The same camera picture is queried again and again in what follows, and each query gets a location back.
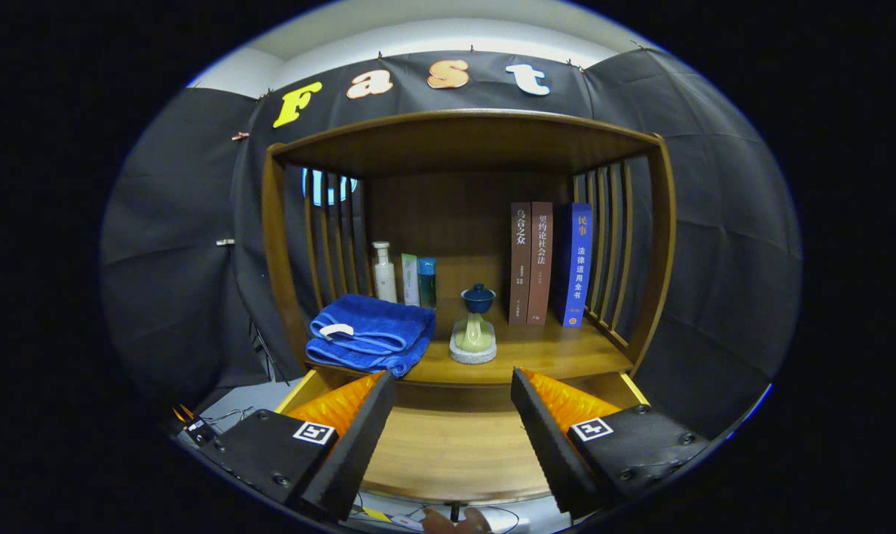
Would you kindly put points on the wooden countertop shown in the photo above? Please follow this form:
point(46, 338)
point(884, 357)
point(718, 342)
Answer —
point(552, 348)

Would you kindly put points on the folded blue towel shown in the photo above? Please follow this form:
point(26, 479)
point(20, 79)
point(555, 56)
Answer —
point(381, 326)

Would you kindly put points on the dark brown book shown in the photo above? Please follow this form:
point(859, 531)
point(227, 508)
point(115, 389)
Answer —
point(520, 267)

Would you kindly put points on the reddish brown book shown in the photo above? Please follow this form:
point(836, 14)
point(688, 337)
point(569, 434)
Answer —
point(540, 267)

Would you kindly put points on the white and green box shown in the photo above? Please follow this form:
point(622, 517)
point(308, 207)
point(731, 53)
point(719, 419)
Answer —
point(410, 282)

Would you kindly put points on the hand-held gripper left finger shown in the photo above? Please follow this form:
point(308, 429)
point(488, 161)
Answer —
point(359, 445)

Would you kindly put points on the white pump bottle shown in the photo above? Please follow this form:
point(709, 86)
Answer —
point(385, 278)

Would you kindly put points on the wooden drawer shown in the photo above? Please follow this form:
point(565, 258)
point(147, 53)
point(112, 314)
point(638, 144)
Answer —
point(455, 445)

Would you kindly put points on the thick blue book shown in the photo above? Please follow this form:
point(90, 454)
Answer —
point(578, 267)

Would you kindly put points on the blue lidded teacup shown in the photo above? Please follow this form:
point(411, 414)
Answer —
point(478, 300)

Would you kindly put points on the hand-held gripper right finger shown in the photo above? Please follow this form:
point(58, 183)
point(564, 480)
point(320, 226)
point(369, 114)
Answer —
point(544, 437)

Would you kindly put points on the brown wooden cabinet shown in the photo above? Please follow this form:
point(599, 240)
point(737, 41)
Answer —
point(448, 215)

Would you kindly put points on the teal bottle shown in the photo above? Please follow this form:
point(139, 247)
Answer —
point(427, 285)

